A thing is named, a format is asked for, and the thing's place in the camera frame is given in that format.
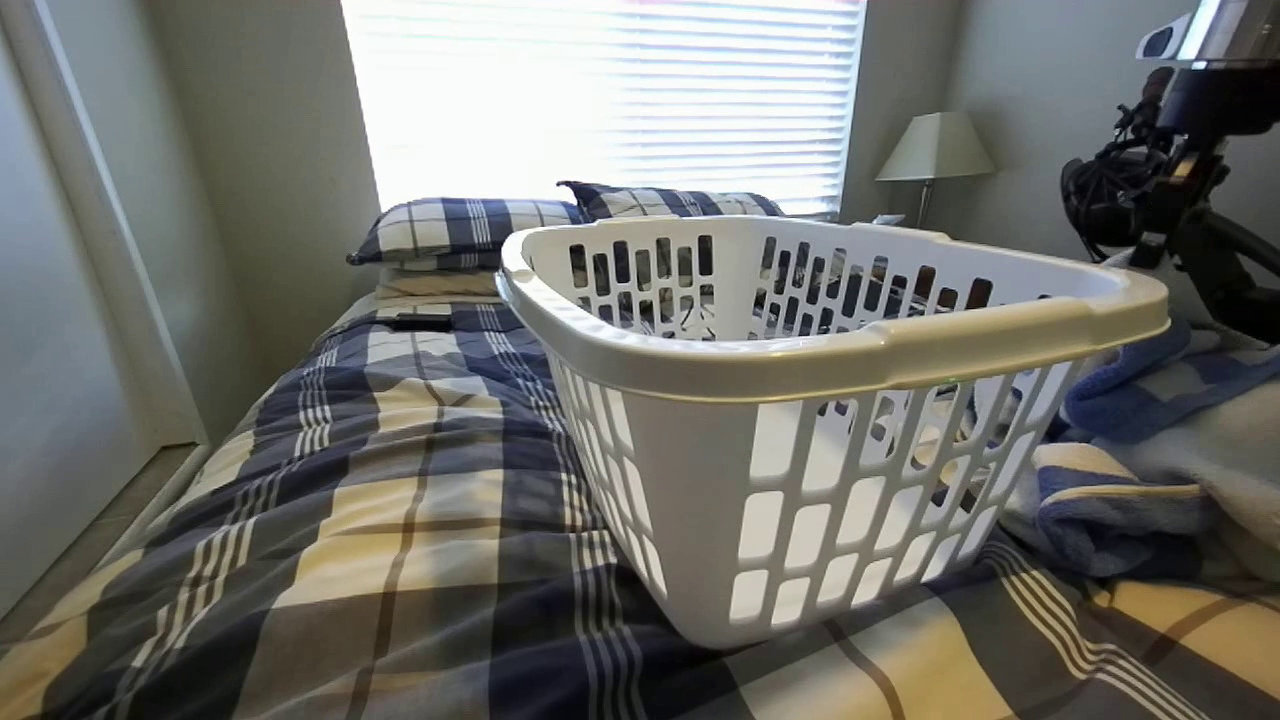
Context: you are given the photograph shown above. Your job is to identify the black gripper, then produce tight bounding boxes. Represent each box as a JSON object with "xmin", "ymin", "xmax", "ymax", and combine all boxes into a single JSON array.
[{"xmin": 1158, "ymin": 59, "xmax": 1280, "ymax": 144}]

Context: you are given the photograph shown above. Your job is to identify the blue striped towel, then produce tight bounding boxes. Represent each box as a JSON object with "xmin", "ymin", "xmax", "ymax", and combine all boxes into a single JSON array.
[{"xmin": 996, "ymin": 317, "xmax": 1280, "ymax": 584}]

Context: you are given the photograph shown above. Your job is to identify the white plastic laundry basket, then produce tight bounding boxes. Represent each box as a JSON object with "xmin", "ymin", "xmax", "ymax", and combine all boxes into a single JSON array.
[{"xmin": 494, "ymin": 213, "xmax": 1177, "ymax": 654}]

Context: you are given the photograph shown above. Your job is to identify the table lamp with pale shade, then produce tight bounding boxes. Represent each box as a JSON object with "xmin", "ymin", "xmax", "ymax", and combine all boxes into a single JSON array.
[{"xmin": 872, "ymin": 110, "xmax": 999, "ymax": 230}]

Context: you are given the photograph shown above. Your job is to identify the plaid pillow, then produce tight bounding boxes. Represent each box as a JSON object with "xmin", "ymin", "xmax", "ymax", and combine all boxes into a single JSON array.
[
  {"xmin": 555, "ymin": 177, "xmax": 790, "ymax": 230},
  {"xmin": 344, "ymin": 197, "xmax": 586, "ymax": 275}
]

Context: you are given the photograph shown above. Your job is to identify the white window blinds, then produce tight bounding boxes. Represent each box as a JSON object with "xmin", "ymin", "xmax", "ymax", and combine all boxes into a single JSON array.
[{"xmin": 337, "ymin": 0, "xmax": 872, "ymax": 219}]

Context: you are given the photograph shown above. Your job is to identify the pale yellow bed sheet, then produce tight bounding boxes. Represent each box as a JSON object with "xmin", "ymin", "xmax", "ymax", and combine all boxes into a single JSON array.
[{"xmin": 376, "ymin": 269, "xmax": 504, "ymax": 303}]

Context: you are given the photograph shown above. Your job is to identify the blue yellow plaid duvet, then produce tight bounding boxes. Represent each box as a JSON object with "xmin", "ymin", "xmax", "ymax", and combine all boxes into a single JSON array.
[{"xmin": 0, "ymin": 284, "xmax": 1280, "ymax": 720}]

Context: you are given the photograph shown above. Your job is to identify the black camera on tripod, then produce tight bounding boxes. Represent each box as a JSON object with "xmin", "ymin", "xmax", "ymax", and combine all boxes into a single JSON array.
[{"xmin": 1057, "ymin": 77, "xmax": 1280, "ymax": 343}]

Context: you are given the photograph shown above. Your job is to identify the white door frame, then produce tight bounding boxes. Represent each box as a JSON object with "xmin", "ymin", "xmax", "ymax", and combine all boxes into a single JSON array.
[{"xmin": 0, "ymin": 0, "xmax": 212, "ymax": 457}]

